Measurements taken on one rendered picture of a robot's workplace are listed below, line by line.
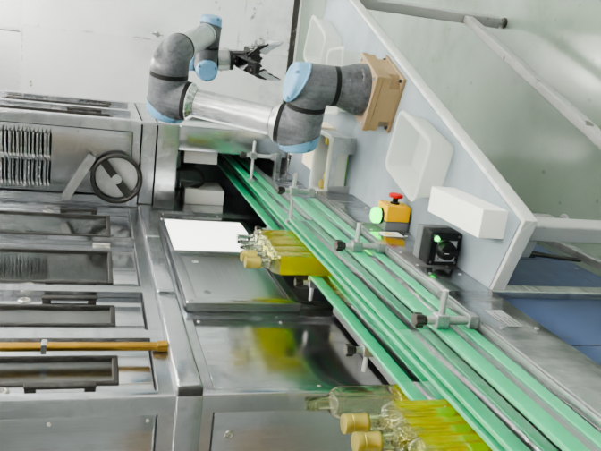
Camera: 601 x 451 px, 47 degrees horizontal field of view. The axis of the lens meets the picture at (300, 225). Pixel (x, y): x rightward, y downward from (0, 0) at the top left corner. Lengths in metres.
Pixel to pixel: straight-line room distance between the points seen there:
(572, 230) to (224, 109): 1.04
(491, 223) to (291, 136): 0.76
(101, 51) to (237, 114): 3.72
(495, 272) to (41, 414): 1.00
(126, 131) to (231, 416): 1.68
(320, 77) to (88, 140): 1.32
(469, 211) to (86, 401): 0.91
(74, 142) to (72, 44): 2.75
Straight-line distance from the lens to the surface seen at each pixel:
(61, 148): 3.05
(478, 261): 1.62
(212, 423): 1.64
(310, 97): 2.00
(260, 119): 2.07
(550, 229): 1.59
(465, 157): 1.69
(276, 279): 2.24
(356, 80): 2.03
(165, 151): 3.04
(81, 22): 5.73
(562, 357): 1.29
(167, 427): 1.61
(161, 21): 5.75
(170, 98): 2.12
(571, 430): 1.10
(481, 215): 1.50
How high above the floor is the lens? 1.59
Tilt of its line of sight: 17 degrees down
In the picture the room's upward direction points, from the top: 87 degrees counter-clockwise
